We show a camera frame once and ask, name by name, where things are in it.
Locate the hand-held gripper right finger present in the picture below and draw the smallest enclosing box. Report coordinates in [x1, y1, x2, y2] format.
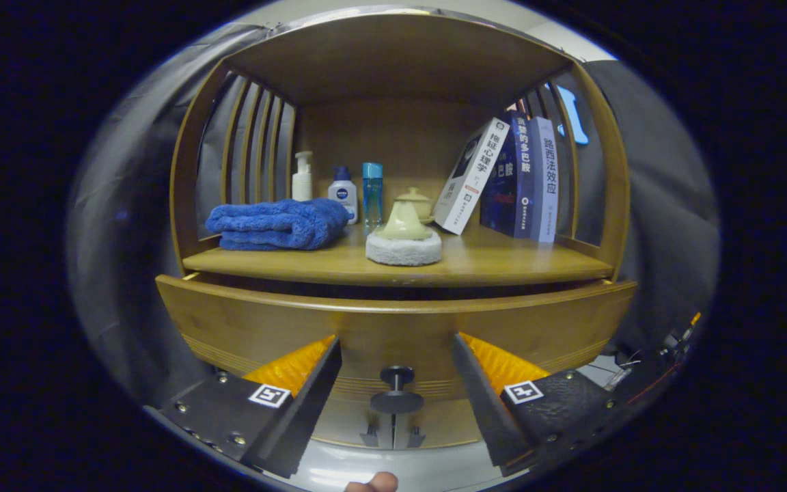
[452, 333, 635, 478]

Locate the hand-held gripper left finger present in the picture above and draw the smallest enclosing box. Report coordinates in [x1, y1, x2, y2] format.
[154, 335, 344, 480]

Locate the wooden drawer with black knob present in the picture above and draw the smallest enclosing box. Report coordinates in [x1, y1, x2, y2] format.
[156, 273, 638, 415]

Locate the cream handled scrub brush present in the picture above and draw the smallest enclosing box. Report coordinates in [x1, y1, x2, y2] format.
[365, 200, 443, 267]

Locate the wooden cabinet door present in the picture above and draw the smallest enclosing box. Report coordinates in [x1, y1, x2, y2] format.
[312, 400, 396, 450]
[393, 400, 490, 448]

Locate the wooden countertop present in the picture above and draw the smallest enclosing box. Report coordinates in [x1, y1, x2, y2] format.
[182, 222, 614, 288]

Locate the wooden cabinet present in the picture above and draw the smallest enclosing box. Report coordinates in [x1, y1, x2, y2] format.
[169, 12, 632, 452]

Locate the blue folded towel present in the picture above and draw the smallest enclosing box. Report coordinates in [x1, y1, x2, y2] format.
[204, 198, 353, 251]

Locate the black device with orange tip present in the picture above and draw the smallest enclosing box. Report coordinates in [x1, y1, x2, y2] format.
[629, 311, 703, 383]

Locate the beige lidded tea cup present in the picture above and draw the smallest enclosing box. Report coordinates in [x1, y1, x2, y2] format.
[393, 187, 435, 225]

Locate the white bottle with blue cap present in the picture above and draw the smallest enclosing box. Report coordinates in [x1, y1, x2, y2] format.
[328, 166, 359, 225]

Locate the clear blue bottle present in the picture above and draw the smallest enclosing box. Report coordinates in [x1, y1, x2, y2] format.
[362, 162, 384, 228]

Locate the white pump bottle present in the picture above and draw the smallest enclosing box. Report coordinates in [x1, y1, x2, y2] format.
[291, 151, 314, 202]

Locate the white book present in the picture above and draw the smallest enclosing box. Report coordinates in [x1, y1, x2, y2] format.
[432, 118, 511, 236]

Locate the pale blue book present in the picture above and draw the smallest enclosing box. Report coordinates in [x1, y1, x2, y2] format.
[529, 116, 561, 244]

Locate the dark blue book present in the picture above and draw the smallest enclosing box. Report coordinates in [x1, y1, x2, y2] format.
[479, 111, 536, 239]

